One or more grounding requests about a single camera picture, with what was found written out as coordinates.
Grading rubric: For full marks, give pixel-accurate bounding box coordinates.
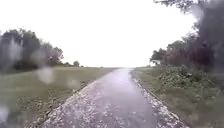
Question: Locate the dark wood of trees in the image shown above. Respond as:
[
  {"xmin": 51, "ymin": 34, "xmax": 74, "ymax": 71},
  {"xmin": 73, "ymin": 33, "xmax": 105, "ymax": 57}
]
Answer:
[{"xmin": 149, "ymin": 0, "xmax": 224, "ymax": 73}]

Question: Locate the grass verge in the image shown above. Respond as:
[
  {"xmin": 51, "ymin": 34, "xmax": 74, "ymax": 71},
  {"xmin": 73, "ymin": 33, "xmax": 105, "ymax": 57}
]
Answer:
[{"xmin": 130, "ymin": 66, "xmax": 224, "ymax": 128}]

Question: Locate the row of trees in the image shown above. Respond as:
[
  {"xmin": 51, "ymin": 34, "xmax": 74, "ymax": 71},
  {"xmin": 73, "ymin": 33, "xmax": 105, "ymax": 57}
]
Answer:
[{"xmin": 0, "ymin": 27, "xmax": 81, "ymax": 73}]

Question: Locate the green bush patch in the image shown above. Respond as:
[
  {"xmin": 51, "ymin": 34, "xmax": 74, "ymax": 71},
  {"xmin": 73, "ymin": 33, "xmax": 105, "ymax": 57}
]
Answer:
[{"xmin": 156, "ymin": 64, "xmax": 218, "ymax": 90}]

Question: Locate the grass field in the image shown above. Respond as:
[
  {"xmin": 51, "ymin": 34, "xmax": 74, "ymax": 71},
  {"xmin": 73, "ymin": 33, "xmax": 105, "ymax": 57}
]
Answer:
[{"xmin": 0, "ymin": 65, "xmax": 118, "ymax": 128}]

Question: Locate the wet grey asphalt path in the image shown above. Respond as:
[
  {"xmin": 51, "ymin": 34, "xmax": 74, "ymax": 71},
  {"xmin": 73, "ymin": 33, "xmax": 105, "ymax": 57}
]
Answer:
[{"xmin": 28, "ymin": 67, "xmax": 189, "ymax": 128}]

